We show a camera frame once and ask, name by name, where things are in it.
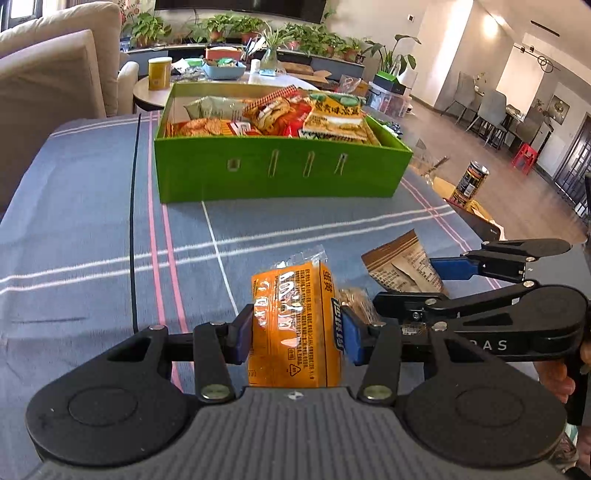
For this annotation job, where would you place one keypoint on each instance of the small clear biscuit packet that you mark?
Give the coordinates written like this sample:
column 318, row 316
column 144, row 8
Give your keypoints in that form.
column 360, row 302

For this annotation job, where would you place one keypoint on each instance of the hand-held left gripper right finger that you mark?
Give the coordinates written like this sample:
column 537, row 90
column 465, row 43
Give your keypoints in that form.
column 353, row 337

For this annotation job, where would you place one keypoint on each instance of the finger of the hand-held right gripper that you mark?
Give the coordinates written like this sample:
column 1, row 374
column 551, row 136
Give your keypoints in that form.
column 415, row 310
column 455, row 268

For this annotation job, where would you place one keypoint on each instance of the black track light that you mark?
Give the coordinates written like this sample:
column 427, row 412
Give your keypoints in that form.
column 542, row 60

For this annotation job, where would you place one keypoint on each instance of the tall leafy potted plant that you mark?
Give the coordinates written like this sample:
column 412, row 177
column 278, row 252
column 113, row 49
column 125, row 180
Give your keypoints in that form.
column 392, row 55

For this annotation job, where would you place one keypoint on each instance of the round white table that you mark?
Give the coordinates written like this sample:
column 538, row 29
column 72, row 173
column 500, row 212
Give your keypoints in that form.
column 147, row 99

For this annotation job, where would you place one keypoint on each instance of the clear biscuit packet red ends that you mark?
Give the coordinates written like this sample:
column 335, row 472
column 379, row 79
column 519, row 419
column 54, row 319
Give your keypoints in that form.
column 270, row 110

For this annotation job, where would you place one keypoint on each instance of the clear storage bin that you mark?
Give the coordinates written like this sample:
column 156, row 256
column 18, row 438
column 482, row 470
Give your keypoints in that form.
column 392, row 104

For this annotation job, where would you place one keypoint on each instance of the red strawberry snack packet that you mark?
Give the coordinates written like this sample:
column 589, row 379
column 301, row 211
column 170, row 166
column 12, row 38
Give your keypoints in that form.
column 298, row 120

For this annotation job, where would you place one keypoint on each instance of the orange snack packet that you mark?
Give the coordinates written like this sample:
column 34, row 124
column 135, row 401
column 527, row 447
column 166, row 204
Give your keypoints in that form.
column 295, row 323

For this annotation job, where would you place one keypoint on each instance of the red stool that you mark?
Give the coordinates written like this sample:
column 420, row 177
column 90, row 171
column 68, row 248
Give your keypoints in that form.
column 525, row 157

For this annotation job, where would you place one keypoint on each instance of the orange box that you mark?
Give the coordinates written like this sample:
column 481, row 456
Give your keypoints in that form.
column 224, row 54

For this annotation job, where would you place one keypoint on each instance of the brown snack packet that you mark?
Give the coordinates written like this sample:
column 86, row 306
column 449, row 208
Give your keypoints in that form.
column 406, row 267

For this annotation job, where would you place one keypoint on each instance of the row of potted green plants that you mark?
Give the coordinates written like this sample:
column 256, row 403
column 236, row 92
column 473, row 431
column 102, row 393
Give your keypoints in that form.
column 147, row 27

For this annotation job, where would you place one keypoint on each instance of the framed wall picture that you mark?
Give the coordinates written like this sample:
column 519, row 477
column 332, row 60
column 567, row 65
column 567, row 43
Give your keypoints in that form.
column 559, row 110

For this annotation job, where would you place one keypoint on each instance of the green cardboard box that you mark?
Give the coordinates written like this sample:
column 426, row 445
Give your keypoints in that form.
column 277, row 170

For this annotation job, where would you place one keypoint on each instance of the glass pitcher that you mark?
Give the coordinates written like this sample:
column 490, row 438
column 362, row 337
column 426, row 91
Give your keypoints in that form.
column 427, row 161

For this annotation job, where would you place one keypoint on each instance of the red yellow cracker packet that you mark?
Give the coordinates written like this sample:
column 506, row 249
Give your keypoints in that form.
column 198, row 127

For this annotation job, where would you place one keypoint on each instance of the yellow green bean snack packet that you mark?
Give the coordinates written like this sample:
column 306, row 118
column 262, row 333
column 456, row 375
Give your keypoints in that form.
column 332, row 120

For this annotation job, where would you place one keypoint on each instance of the person's right hand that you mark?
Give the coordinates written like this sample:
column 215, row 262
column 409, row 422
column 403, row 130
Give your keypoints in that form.
column 554, row 381

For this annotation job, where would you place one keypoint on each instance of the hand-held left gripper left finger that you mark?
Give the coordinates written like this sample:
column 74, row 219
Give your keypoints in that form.
column 242, row 337

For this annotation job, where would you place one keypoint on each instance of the glass vase with plant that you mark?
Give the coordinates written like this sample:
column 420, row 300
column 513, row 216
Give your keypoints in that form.
column 270, row 57

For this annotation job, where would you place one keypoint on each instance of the open cardboard box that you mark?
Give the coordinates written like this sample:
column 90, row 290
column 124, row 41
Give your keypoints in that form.
column 304, row 74

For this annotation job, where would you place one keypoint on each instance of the beige recliner sofa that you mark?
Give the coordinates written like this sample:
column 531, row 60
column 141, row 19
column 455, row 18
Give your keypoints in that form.
column 46, row 69

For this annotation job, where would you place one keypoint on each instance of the wall-mounted television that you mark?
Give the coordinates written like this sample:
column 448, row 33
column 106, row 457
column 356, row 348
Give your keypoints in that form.
column 240, row 9

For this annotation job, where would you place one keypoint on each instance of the blue tray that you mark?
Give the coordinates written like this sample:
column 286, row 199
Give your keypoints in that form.
column 224, row 71

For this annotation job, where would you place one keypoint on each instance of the green and black box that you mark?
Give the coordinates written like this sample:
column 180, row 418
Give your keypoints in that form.
column 388, row 82

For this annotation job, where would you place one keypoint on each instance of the green white snack packet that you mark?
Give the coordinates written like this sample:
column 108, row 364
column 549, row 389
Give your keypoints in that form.
column 212, row 108

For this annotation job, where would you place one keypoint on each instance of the yellow can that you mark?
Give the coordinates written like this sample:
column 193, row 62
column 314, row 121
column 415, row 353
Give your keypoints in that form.
column 159, row 74

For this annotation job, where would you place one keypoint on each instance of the can with dark label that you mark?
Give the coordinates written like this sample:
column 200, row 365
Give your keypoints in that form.
column 468, row 184

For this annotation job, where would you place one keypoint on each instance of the grey dining chair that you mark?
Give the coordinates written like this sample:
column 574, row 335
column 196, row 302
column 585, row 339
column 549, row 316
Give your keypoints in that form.
column 531, row 129
column 491, row 110
column 461, row 94

